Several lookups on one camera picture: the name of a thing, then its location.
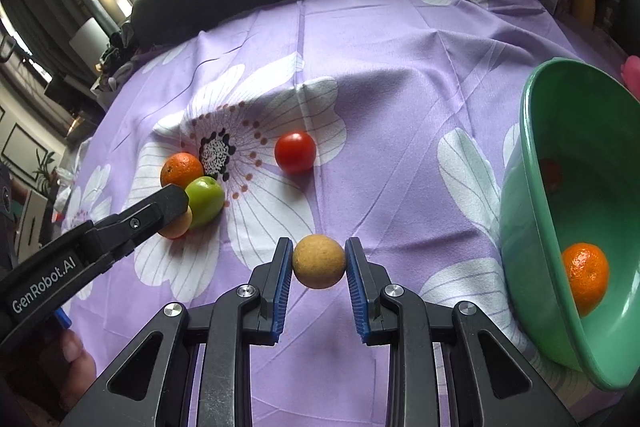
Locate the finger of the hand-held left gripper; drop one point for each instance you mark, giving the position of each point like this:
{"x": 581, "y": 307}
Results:
{"x": 150, "y": 219}

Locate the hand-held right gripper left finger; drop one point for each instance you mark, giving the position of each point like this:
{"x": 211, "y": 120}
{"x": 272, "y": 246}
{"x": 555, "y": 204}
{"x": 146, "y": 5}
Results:
{"x": 282, "y": 292}

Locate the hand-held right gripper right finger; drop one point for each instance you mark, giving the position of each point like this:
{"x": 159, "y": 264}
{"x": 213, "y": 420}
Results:
{"x": 356, "y": 292}

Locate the yellow-orange round fruit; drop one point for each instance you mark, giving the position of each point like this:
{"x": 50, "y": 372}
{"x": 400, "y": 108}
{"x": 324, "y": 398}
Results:
{"x": 176, "y": 228}

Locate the tan round fruit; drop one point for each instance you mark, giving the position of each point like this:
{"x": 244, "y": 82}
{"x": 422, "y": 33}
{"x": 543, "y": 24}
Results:
{"x": 319, "y": 263}

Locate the large orange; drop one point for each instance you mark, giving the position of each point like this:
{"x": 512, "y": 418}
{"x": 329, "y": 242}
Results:
{"x": 181, "y": 168}

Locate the green plastic bowl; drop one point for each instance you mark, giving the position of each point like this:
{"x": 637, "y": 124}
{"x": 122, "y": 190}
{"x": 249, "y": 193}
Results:
{"x": 540, "y": 227}

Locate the person's left hand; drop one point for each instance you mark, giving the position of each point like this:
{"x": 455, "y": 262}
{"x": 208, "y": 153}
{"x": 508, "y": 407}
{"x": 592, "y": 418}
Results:
{"x": 75, "y": 364}

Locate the green apple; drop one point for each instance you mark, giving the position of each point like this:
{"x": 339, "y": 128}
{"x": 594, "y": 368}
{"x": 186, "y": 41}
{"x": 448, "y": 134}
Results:
{"x": 207, "y": 202}

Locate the potted plant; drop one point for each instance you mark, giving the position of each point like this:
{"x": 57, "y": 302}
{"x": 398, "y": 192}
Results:
{"x": 46, "y": 169}

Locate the red tomato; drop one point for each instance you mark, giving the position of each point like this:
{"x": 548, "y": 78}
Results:
{"x": 295, "y": 153}

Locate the purple floral cloth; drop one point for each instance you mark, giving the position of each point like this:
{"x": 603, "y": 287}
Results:
{"x": 400, "y": 82}

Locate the small dark red fruit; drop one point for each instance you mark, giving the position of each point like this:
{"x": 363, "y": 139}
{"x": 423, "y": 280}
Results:
{"x": 551, "y": 176}

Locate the small mandarin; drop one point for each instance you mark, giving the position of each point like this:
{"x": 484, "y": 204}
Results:
{"x": 586, "y": 279}

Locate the pink plush toy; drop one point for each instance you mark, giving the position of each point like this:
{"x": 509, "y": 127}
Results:
{"x": 632, "y": 77}

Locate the yellow bottle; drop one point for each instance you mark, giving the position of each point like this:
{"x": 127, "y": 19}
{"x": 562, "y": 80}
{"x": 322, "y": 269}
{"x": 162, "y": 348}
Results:
{"x": 584, "y": 4}

